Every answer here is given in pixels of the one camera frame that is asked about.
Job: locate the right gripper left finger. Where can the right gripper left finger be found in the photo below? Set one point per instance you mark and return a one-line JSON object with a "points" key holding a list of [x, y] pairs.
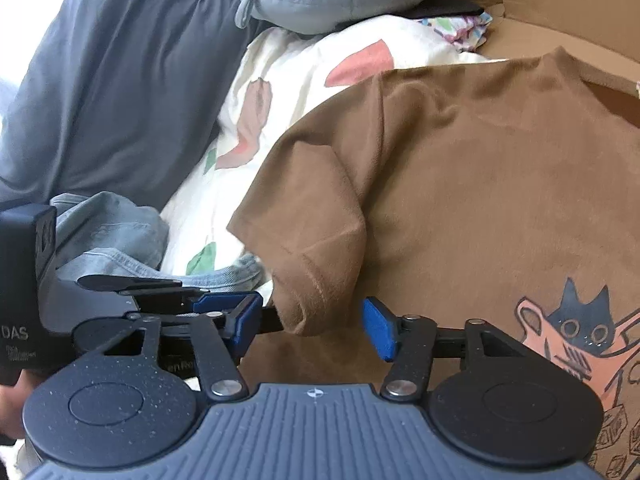
{"points": [[219, 341]]}

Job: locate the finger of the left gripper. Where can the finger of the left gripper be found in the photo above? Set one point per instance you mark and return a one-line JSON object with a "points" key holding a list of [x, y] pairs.
{"points": [[226, 301], [136, 286]]}

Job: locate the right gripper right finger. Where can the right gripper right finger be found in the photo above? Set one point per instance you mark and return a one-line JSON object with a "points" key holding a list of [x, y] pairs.
{"points": [[407, 342]]}

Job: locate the brown printed t-shirt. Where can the brown printed t-shirt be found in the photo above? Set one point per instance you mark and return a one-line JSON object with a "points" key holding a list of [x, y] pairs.
{"points": [[506, 191]]}

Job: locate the person's left hand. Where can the person's left hand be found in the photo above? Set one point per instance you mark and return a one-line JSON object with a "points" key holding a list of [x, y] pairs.
{"points": [[12, 400]]}

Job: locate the blue denim garment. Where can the blue denim garment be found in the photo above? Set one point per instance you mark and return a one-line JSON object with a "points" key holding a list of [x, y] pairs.
{"points": [[106, 234]]}

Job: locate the dark grey pillow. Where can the dark grey pillow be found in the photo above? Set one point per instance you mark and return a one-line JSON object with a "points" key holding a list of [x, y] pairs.
{"points": [[121, 96]]}

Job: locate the cream bear print bedsheet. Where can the cream bear print bedsheet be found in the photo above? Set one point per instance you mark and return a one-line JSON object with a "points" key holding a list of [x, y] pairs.
{"points": [[282, 77]]}

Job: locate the floral folded cloth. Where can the floral folded cloth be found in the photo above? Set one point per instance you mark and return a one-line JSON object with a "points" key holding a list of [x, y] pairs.
{"points": [[465, 33]]}

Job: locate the brown cardboard sheet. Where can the brown cardboard sheet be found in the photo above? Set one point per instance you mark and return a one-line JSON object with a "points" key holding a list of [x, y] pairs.
{"points": [[603, 33]]}

